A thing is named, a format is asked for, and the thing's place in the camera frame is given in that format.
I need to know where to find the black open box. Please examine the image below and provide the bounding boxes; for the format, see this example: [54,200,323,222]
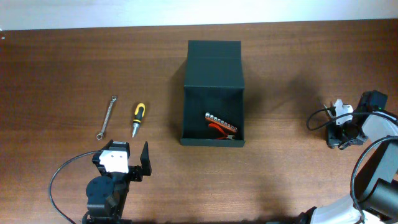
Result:
[180,40,245,147]

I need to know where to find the yellow black stubby screwdriver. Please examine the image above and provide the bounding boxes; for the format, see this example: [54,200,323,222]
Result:
[132,103,146,138]

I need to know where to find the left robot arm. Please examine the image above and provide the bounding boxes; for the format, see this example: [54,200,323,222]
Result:
[82,140,152,224]

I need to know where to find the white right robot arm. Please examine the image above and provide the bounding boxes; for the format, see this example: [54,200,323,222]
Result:
[295,90,397,224]

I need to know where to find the orange black needle nose pliers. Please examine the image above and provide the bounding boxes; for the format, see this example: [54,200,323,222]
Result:
[321,101,335,119]

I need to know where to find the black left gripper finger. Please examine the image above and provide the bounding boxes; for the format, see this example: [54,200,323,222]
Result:
[140,141,152,175]
[97,139,113,152]

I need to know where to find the black left camera cable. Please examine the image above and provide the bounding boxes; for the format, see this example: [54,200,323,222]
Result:
[48,151,97,224]

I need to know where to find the black right camera cable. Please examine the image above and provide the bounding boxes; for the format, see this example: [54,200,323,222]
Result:
[305,106,398,223]

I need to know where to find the silver double ring wrench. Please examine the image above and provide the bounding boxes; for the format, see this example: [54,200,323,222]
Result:
[96,95,117,141]

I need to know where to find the orange socket bit rail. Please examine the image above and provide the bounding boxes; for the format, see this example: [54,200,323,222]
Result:
[205,112,238,133]

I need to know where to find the red handled small pliers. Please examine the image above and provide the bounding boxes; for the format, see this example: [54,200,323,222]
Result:
[208,123,237,140]

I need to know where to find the black camera cable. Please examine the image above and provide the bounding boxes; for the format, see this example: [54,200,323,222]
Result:
[48,151,97,224]
[305,106,398,223]

